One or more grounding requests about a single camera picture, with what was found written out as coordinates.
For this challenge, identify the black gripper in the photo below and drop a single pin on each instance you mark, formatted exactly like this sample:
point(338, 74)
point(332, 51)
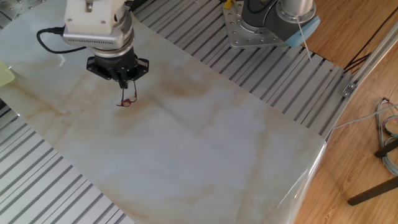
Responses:
point(115, 62)

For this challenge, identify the red frame glasses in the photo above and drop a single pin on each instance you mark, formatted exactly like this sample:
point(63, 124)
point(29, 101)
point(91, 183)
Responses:
point(127, 102)

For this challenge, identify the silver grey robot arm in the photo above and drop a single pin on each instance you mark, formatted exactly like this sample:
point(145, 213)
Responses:
point(273, 21)

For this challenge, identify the dark wooden furniture leg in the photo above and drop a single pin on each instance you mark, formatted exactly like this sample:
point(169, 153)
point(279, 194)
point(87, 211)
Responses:
point(373, 190)
point(387, 149)

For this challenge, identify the marble pattern table sheet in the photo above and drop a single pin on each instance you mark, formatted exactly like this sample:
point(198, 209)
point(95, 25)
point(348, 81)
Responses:
point(202, 140)

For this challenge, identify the light green plastic basket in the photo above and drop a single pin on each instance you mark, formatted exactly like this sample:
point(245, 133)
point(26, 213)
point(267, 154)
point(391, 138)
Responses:
point(5, 74)

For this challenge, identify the perforated silver metal plate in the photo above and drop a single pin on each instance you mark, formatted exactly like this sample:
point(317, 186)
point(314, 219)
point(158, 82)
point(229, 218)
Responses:
point(18, 4)

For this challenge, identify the yellow plastic clip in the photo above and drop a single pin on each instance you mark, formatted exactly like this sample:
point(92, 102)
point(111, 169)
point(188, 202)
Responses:
point(228, 3)

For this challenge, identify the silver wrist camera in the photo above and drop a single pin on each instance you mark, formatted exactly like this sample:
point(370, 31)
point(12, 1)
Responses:
point(93, 40)

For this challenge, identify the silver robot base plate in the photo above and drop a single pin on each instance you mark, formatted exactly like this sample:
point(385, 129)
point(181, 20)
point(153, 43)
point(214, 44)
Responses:
point(236, 34)

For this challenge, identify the metal corner bracket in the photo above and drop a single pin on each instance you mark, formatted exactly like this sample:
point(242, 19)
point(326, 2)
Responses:
point(349, 90)

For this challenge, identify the aluminium frame rail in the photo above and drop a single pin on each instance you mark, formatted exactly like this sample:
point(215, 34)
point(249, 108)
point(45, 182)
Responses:
point(376, 53)

